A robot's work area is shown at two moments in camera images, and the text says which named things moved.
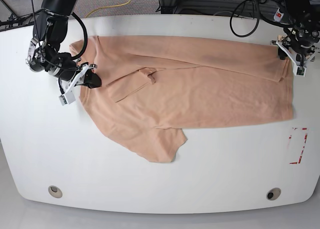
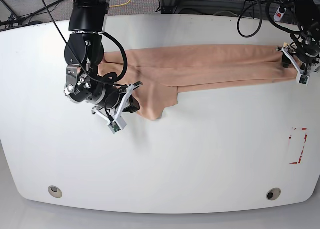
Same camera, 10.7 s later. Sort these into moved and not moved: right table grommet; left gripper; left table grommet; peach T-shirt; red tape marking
Moved: left gripper; peach T-shirt
Not moved: right table grommet; left table grommet; red tape marking
